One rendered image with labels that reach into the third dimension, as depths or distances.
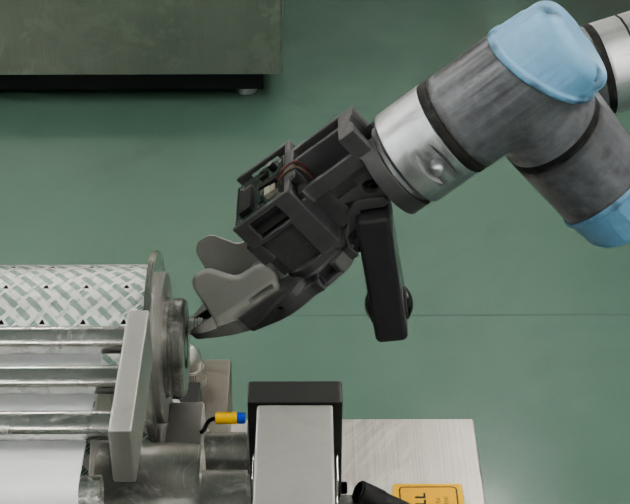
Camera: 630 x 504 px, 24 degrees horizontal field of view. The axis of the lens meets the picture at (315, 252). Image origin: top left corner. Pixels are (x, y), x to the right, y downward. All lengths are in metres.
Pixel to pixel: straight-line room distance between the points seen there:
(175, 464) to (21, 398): 0.11
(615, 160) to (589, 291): 2.31
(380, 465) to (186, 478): 0.70
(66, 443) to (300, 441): 0.12
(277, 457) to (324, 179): 0.34
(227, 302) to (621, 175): 0.30
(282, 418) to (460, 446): 0.81
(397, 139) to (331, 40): 3.38
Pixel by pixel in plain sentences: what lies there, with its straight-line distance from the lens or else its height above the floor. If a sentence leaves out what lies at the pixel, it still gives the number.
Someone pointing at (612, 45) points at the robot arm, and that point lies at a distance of 1.16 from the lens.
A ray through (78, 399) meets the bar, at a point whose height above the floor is 1.44.
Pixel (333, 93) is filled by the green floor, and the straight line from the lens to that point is 4.09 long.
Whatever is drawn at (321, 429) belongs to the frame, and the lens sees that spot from 0.75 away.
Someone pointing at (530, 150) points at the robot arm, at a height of 1.43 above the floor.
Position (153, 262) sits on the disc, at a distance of 1.08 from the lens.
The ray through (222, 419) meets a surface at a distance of 1.07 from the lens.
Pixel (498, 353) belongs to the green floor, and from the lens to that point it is 3.14.
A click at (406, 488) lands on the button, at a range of 1.47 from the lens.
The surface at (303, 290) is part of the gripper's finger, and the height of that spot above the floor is 1.32.
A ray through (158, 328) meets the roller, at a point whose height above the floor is 1.30.
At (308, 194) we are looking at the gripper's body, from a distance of 1.03.
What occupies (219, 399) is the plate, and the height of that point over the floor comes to 1.03.
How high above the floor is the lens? 1.94
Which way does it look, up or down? 34 degrees down
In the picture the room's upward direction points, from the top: straight up
